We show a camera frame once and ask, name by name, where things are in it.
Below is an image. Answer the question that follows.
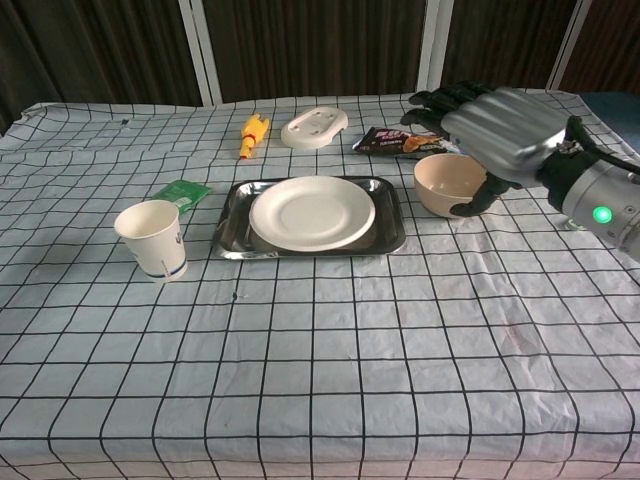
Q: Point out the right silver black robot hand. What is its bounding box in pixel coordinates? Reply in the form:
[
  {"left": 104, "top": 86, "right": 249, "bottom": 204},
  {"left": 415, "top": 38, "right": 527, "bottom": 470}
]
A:
[{"left": 399, "top": 82, "right": 581, "bottom": 220}]

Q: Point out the beige bowl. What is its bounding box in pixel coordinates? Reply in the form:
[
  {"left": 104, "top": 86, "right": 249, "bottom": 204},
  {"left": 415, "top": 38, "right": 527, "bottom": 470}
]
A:
[{"left": 413, "top": 153, "right": 489, "bottom": 219}]

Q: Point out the white paper cup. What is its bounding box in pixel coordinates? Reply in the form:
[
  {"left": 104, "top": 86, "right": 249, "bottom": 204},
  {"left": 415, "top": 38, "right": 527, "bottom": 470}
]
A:
[{"left": 113, "top": 199, "right": 189, "bottom": 284}]

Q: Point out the rectangular metal tray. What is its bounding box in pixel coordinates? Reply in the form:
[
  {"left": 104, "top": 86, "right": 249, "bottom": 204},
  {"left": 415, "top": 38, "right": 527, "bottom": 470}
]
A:
[{"left": 213, "top": 175, "right": 407, "bottom": 261}]

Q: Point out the white round plate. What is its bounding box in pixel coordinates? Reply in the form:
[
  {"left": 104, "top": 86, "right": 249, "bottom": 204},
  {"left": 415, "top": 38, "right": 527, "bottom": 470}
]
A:
[{"left": 248, "top": 175, "right": 377, "bottom": 253}]

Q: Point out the white oval dish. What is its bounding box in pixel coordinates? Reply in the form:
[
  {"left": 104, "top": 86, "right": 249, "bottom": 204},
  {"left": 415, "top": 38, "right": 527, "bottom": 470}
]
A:
[{"left": 279, "top": 106, "right": 350, "bottom": 152}]

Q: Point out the green sachet packet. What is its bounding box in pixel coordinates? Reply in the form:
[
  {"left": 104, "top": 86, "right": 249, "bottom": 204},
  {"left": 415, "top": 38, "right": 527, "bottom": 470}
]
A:
[{"left": 149, "top": 180, "right": 214, "bottom": 212}]

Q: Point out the dark snack packet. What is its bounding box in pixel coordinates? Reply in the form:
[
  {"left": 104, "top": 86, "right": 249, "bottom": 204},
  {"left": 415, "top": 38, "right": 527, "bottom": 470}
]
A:
[{"left": 352, "top": 126, "right": 464, "bottom": 159}]

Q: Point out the checked light blue tablecloth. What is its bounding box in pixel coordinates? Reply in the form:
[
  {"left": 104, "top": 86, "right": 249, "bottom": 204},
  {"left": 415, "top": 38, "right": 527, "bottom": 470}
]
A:
[{"left": 0, "top": 88, "right": 640, "bottom": 480}]

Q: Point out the white frame post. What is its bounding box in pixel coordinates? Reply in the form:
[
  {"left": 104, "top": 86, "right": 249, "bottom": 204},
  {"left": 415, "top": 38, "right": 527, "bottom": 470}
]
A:
[
  {"left": 177, "top": 0, "right": 224, "bottom": 107},
  {"left": 547, "top": 0, "right": 594, "bottom": 92},
  {"left": 412, "top": 0, "right": 454, "bottom": 94}
]

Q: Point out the yellow rubber chicken toy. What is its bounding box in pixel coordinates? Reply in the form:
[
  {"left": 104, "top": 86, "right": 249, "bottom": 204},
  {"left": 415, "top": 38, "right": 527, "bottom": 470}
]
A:
[{"left": 237, "top": 113, "right": 273, "bottom": 162}]

